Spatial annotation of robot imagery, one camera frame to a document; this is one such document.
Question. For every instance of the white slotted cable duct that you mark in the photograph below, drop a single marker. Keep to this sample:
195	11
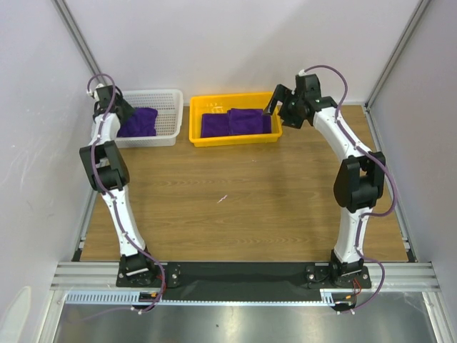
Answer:
143	299

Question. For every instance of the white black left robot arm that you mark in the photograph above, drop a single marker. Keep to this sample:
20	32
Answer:
108	175

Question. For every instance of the aluminium frame rail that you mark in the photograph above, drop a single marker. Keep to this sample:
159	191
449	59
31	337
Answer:
399	277

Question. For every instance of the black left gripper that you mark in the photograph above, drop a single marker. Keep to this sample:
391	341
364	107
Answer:
127	108

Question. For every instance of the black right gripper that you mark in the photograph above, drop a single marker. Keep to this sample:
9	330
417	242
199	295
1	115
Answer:
280	96

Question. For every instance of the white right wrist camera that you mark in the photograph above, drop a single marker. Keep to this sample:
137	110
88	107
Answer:
301	72

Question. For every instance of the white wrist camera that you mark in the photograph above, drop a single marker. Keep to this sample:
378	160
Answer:
301	72
93	93

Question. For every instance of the purple towel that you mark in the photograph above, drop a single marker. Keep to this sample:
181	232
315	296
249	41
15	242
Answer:
245	121
141	124
215	125

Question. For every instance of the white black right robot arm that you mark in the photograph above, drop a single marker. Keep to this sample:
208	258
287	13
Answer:
360	178

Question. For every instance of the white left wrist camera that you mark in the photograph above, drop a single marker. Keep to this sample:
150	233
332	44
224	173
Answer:
93	93

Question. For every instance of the white perforated plastic basket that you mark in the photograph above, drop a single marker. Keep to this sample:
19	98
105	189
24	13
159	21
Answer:
169	104

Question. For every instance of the yellow plastic tray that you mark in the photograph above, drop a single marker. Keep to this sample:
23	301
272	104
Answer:
221	103

